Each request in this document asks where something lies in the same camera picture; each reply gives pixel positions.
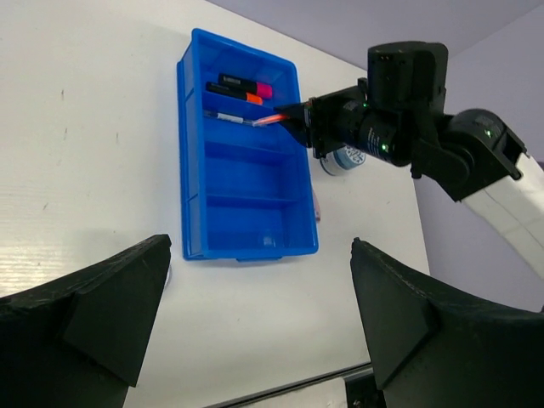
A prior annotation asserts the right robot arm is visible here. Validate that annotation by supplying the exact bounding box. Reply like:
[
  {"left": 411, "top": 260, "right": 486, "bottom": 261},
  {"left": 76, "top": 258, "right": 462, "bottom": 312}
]
[{"left": 277, "top": 41, "right": 543, "bottom": 274}]

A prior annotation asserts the blue plastic compartment tray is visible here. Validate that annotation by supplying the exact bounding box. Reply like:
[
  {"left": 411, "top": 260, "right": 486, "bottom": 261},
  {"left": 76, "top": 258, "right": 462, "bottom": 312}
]
[{"left": 177, "top": 29, "right": 319, "bottom": 261}]

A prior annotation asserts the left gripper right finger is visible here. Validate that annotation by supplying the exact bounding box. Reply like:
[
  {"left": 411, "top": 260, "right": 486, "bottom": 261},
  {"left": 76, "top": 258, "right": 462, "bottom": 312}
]
[{"left": 350, "top": 239, "right": 543, "bottom": 407}]

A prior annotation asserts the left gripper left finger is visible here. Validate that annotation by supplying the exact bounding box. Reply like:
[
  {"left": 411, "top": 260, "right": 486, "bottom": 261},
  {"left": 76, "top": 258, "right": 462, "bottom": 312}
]
[{"left": 1, "top": 235, "right": 172, "bottom": 407}]

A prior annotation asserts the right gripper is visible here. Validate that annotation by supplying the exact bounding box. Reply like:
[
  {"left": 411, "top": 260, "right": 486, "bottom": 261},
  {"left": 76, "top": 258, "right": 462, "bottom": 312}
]
[{"left": 275, "top": 77, "right": 368, "bottom": 159}]

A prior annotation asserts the orange thin pen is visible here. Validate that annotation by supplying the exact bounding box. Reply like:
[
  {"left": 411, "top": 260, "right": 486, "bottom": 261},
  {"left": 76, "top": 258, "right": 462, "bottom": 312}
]
[{"left": 252, "top": 114, "right": 286, "bottom": 127}]

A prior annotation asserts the orange capped black highlighter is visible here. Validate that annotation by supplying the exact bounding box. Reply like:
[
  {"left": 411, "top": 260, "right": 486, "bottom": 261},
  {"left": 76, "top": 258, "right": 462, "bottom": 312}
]
[{"left": 206, "top": 82, "right": 263, "bottom": 105}]

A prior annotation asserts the blue tape roll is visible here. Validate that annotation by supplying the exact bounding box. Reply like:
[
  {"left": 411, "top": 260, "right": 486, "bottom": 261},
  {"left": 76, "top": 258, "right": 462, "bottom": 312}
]
[{"left": 320, "top": 146, "right": 366, "bottom": 176}]

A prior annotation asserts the pink capped black highlighter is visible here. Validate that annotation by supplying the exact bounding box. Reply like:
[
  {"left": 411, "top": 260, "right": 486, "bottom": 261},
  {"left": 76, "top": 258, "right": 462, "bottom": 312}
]
[{"left": 218, "top": 73, "right": 273, "bottom": 99}]

